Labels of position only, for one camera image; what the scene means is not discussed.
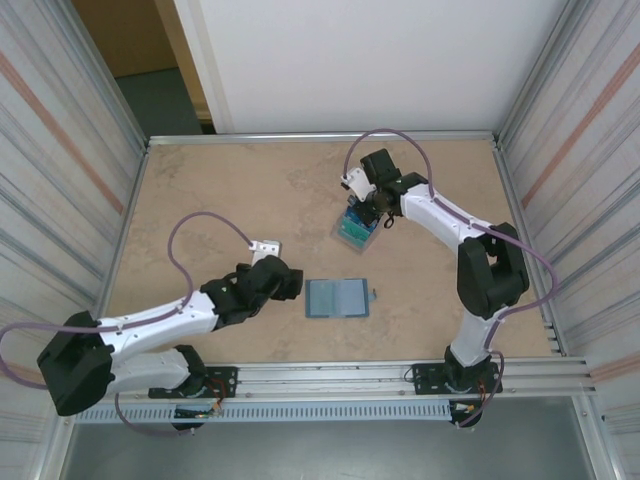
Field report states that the clear acrylic card box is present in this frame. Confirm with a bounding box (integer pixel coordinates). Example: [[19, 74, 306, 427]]
[[329, 198, 392, 257]]

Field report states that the teal snap card holder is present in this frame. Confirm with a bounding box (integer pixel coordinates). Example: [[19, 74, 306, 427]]
[[303, 278, 379, 320]]

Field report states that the teal green credit card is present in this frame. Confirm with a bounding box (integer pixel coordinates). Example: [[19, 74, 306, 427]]
[[338, 221, 374, 243]]

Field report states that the wooden door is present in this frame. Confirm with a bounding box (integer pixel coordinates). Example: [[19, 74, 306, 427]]
[[72, 0, 216, 134]]

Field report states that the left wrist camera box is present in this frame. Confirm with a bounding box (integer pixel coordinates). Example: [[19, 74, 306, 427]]
[[249, 238, 283, 267]]

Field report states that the thin aluminium table rail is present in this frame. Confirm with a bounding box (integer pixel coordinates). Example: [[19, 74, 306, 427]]
[[147, 130, 501, 147]]

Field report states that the wide aluminium mounting rail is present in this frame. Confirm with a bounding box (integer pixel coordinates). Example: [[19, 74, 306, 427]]
[[52, 357, 599, 401]]

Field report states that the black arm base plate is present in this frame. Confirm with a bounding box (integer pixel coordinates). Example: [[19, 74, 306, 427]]
[[148, 366, 239, 400], [412, 360, 503, 396]]

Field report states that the grey slotted cable duct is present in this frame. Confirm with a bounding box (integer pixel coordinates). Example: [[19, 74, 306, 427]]
[[73, 402, 454, 424]]

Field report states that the aluminium side table rail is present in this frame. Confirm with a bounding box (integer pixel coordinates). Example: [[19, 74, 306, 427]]
[[94, 142, 151, 364], [492, 139, 567, 357]]

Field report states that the small circuit board with wires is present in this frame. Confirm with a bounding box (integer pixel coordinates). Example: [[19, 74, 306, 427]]
[[172, 402, 224, 432], [448, 399, 484, 431]]

